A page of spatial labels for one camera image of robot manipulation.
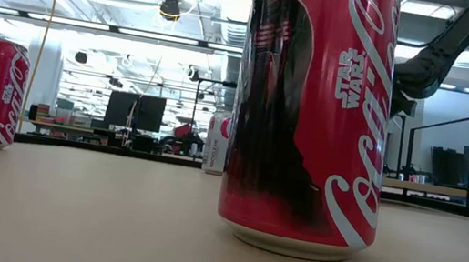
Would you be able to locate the silver Diet Coke can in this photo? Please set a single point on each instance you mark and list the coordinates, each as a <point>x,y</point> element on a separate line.
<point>215,146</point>

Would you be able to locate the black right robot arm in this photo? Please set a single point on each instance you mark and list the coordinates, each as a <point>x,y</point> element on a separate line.
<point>427,71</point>

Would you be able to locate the long ceiling light strip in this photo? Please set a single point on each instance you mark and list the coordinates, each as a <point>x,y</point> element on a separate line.
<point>70,22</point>

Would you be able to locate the black ceiling-mounted device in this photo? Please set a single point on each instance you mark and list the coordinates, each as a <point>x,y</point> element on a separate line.
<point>171,8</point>

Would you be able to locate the black monitor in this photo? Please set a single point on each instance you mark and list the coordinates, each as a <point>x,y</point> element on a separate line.
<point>120,108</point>
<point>150,112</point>

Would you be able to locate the wooden background desk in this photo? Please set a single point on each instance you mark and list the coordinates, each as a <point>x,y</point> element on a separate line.
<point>60,127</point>

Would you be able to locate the silver spiral ceiling duct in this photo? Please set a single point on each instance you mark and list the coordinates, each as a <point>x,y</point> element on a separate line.
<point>238,7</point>

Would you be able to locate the black aluminium table frame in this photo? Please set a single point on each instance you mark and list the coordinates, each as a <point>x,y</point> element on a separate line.
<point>98,148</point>

